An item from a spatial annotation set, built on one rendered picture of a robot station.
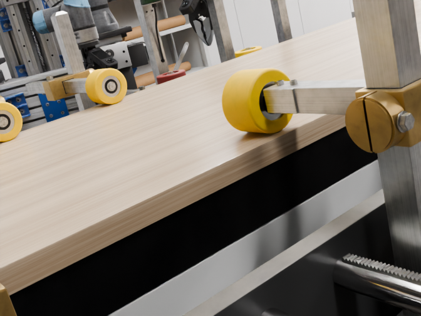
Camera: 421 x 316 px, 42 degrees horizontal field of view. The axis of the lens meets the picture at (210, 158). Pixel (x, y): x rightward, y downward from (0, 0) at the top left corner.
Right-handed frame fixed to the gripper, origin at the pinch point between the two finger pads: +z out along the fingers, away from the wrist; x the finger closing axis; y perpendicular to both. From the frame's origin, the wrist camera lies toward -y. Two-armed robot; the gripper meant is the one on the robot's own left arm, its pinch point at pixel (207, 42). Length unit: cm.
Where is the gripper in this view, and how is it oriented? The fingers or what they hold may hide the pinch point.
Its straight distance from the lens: 182.8
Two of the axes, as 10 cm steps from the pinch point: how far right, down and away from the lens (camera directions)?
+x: -8.2, 0.4, 5.7
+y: 5.2, -3.6, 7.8
